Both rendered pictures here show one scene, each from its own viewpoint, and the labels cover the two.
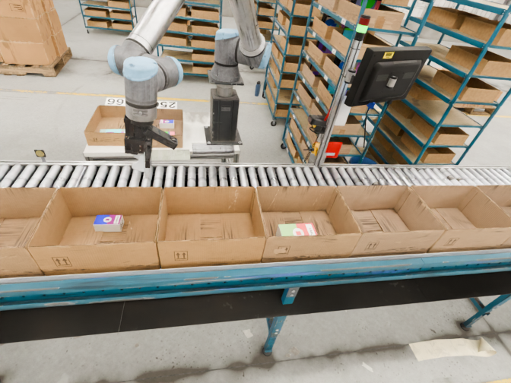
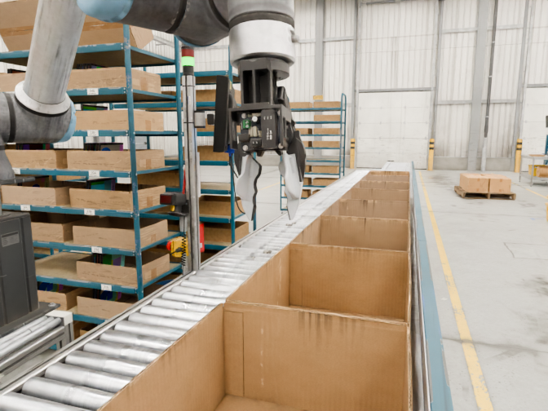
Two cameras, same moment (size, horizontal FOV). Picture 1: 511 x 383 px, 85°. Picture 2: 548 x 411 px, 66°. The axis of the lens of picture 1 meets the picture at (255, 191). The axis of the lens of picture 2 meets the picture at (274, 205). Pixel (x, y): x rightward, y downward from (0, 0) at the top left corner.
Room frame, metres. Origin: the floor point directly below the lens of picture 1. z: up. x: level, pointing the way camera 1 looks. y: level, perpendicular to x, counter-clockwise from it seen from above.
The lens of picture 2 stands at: (0.44, 0.89, 1.31)
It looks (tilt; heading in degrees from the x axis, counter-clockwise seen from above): 9 degrees down; 303
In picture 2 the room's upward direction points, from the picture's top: straight up
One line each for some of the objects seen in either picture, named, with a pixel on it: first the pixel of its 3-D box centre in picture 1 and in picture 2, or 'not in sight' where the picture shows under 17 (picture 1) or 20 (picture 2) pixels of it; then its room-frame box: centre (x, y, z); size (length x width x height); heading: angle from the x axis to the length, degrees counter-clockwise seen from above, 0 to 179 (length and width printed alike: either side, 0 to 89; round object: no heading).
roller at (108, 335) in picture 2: (235, 193); (177, 350); (1.25, 0.12, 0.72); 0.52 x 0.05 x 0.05; 15
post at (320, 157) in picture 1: (331, 117); (191, 186); (1.67, -0.40, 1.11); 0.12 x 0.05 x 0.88; 105
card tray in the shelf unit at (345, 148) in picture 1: (328, 137); (124, 265); (2.39, -0.59, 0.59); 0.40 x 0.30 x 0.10; 13
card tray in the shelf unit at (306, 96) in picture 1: (317, 95); (54, 225); (2.85, -0.46, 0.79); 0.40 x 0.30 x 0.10; 16
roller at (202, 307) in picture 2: (277, 193); (218, 313); (1.32, -0.14, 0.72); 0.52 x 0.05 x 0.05; 15
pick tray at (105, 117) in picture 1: (115, 125); not in sight; (1.67, 1.04, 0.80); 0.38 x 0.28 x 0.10; 16
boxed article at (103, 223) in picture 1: (109, 223); not in sight; (0.74, 0.58, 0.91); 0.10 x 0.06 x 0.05; 103
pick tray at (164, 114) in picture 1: (162, 127); not in sight; (1.74, 0.73, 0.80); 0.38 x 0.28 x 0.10; 16
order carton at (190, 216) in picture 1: (211, 224); (331, 312); (0.77, 0.16, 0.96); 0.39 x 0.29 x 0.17; 105
